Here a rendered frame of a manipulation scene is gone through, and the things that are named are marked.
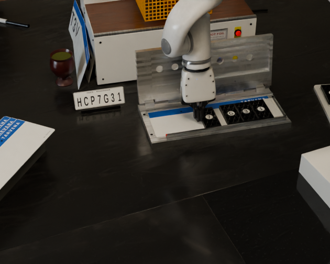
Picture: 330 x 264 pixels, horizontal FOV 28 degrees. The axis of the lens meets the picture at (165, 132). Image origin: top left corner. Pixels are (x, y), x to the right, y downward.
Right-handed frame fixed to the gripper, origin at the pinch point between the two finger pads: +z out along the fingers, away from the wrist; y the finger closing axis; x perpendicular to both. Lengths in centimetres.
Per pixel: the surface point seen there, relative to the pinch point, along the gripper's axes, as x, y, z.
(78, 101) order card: 16.9, -34.8, -2.4
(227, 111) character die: 1.3, 9.7, 1.3
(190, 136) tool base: -6.7, -4.4, 3.9
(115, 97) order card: 16.9, -22.8, -2.3
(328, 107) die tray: -0.6, 42.7, 4.0
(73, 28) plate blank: 64, -30, -13
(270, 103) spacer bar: 2.5, 24.2, 1.1
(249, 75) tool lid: 9.9, 19.8, -6.2
